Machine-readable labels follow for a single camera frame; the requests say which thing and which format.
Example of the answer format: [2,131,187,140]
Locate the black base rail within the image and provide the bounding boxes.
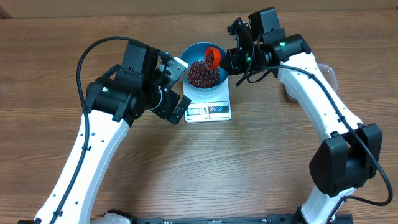
[102,213,354,224]

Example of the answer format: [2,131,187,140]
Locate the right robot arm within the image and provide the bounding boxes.
[220,7,382,223]

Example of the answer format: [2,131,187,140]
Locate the red measuring scoop blue handle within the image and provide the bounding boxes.
[205,47,221,70]

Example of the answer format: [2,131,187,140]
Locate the clear plastic container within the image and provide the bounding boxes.
[285,63,338,102]

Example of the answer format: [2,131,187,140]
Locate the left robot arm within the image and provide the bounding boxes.
[30,39,191,223]

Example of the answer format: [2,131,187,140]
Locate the white digital kitchen scale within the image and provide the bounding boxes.
[183,79,232,123]

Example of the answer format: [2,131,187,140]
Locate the blue plastic bowl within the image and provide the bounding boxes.
[181,42,228,84]

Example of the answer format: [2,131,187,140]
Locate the red beans in bowl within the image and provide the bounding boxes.
[187,60,220,88]

